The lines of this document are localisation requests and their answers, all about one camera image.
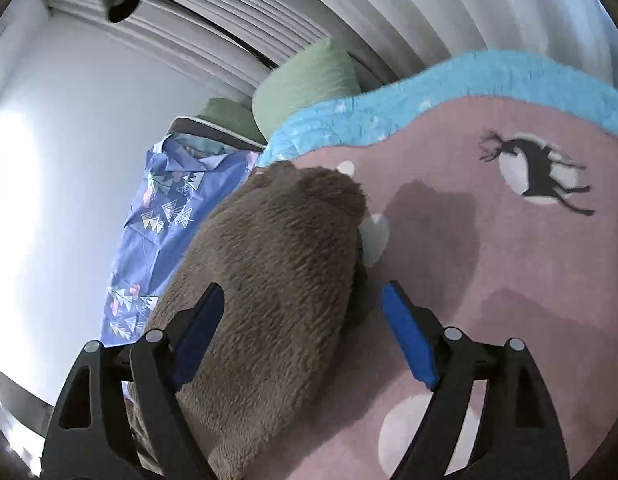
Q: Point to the pink dotted deer blanket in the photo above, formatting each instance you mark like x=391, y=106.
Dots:
x=514, y=285

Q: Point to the white ribbed headboard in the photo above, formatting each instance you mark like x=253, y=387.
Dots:
x=439, y=0

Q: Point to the dark green pillow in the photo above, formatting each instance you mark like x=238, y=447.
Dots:
x=229, y=115

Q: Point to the brown fleece jacket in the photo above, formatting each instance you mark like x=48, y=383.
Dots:
x=279, y=260

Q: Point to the black ceiling fixture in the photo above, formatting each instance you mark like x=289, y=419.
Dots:
x=120, y=2

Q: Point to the light green pillow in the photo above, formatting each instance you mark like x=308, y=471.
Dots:
x=309, y=80

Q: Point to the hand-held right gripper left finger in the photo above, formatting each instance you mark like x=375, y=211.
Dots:
x=199, y=336

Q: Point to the light blue quilted blanket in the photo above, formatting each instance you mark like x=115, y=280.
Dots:
x=339, y=120

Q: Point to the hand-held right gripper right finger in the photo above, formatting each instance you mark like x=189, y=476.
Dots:
x=409, y=336

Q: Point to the blue triangle print sheet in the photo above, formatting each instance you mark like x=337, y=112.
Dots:
x=154, y=240

